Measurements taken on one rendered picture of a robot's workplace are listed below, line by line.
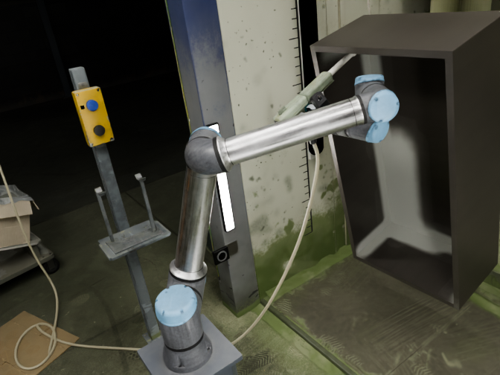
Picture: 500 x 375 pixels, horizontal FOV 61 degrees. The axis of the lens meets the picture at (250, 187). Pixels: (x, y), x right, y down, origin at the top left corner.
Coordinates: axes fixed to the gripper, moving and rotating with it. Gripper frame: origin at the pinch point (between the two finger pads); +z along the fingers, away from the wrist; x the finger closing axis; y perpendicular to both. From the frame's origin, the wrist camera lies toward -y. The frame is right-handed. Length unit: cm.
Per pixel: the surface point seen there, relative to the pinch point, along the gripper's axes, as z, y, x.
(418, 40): -34.0, -11.1, 31.1
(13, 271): 211, 80, -142
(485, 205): -52, 65, 30
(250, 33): 61, -9, 36
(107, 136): 81, -7, -49
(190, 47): 64, -22, 4
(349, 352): -8, 135, -37
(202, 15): 63, -30, 17
